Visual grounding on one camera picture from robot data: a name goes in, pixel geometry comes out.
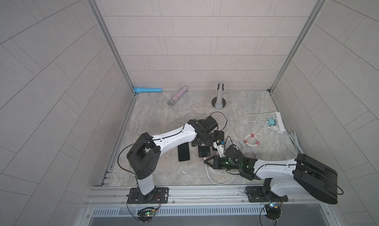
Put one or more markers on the black phone grey case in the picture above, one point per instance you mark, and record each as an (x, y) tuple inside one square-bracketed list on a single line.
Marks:
[(183, 152)]

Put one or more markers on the white charger plug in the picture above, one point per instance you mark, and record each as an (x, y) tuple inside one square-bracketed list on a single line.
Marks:
[(274, 128)]

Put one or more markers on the green circuit board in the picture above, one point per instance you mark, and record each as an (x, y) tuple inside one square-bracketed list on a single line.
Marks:
[(272, 212), (145, 215)]

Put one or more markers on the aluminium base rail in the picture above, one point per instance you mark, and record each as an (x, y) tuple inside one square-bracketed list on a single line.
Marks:
[(219, 200)]

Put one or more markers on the white power strip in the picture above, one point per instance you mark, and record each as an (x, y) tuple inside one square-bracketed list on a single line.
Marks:
[(279, 122)]

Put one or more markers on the grey tube on black base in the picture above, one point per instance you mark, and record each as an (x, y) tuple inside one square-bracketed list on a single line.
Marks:
[(219, 102)]

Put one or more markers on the blue flashlight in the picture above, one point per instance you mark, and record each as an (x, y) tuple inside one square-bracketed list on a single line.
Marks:
[(144, 90)]

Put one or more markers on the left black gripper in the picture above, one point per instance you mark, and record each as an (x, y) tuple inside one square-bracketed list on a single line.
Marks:
[(213, 138)]

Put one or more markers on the teal charger plug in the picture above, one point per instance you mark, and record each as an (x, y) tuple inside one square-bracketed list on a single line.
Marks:
[(271, 122)]

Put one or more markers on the black phone pink case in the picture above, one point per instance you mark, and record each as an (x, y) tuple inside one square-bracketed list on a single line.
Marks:
[(218, 139), (204, 151)]

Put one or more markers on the right green circuit board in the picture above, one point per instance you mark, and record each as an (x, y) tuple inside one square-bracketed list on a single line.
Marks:
[(272, 212)]

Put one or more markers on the white coiled cable red ties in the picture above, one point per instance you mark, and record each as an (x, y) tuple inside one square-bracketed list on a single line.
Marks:
[(251, 139)]

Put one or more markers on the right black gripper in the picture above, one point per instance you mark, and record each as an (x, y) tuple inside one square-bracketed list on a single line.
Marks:
[(215, 165)]

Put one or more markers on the left green circuit board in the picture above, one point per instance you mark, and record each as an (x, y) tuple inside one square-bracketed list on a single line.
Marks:
[(145, 215)]

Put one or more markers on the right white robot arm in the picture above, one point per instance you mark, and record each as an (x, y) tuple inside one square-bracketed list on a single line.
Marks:
[(302, 175)]

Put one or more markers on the glitter microphone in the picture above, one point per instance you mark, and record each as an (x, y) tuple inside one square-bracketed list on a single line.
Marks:
[(175, 98)]

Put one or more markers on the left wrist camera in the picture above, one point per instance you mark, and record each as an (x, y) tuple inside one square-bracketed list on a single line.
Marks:
[(209, 124)]

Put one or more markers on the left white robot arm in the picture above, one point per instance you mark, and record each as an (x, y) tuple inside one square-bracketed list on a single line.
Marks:
[(144, 155)]

